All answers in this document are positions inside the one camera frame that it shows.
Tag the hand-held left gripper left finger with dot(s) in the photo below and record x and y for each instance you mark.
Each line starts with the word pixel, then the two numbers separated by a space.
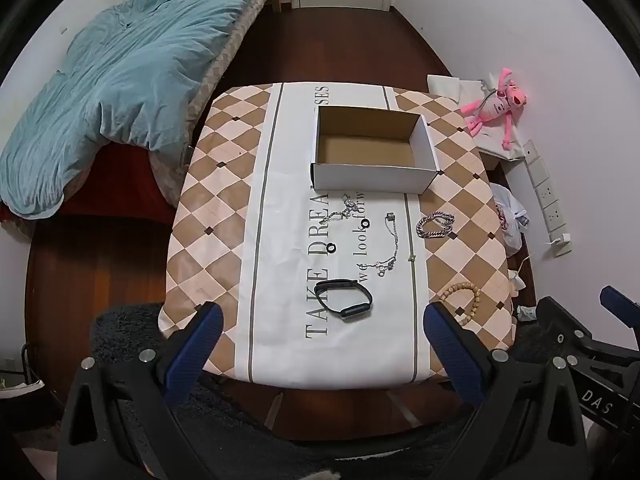
pixel 195 345

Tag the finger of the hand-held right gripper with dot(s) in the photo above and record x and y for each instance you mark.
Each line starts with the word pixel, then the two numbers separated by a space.
pixel 622 300
pixel 575 330

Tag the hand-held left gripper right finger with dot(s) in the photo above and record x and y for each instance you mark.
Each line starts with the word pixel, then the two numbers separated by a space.
pixel 450 345

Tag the black smart band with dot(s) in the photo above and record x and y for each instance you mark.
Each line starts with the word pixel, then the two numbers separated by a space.
pixel 357 310

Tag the white cardboard box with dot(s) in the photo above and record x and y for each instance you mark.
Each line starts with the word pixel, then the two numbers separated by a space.
pixel 370 178

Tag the white plug charger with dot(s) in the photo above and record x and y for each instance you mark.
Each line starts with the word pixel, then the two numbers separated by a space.
pixel 561 245

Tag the white plastic bag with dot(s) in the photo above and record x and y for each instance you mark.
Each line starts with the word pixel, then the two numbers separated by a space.
pixel 510 220

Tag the dark fuzzy cloth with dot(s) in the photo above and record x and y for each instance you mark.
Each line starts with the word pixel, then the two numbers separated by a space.
pixel 280 455

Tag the brown checkered tablecloth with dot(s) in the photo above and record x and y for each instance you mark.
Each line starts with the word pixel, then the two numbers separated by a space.
pixel 285 210

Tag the red bed skirt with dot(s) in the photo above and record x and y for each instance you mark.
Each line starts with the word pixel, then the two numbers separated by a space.
pixel 110 180

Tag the pink plush toy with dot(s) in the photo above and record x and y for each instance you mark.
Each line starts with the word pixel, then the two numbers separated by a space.
pixel 495 105

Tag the light blue blanket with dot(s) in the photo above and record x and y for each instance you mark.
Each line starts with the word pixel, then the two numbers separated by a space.
pixel 125 75

